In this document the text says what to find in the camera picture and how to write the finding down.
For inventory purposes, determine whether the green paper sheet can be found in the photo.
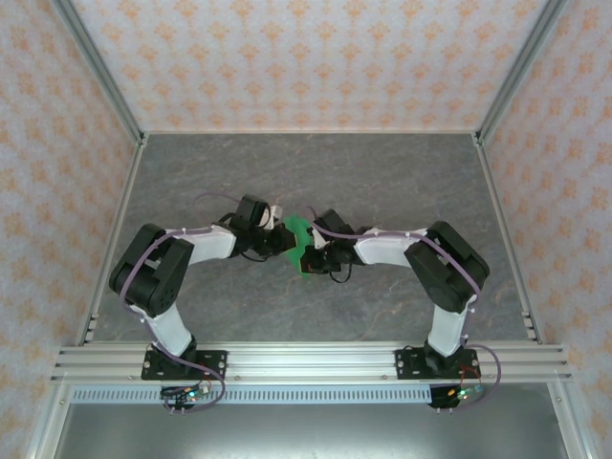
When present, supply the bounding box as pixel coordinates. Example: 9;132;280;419
281;214;312;279

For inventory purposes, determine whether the grey metal sheet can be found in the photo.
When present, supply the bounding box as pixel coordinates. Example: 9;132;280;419
52;404;575;459

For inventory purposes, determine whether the aluminium mounting beam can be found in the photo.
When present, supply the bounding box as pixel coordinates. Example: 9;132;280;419
51;341;573;383

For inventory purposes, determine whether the small lit circuit board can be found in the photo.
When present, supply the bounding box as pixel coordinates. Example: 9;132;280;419
161;384;211;403
442;384;485;401

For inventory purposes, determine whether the thin aluminium wall rail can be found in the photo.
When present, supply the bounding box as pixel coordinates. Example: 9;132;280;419
142;127;479;136

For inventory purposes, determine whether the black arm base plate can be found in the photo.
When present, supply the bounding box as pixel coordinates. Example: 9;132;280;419
395;348;479;382
142;350;229;382

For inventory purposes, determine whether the slotted grey cable duct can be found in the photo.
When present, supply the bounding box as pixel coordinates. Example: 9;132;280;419
71;387;436;405

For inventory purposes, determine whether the aluminium side rail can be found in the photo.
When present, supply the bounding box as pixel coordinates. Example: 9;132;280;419
74;133;149;346
472;133;544;346

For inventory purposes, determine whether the aluminium corner post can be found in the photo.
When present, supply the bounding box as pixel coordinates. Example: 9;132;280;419
51;0;149;147
472;0;570;147

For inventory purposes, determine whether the aluminium frame leg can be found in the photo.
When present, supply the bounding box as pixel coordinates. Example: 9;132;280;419
26;382;73;459
547;382;599;459

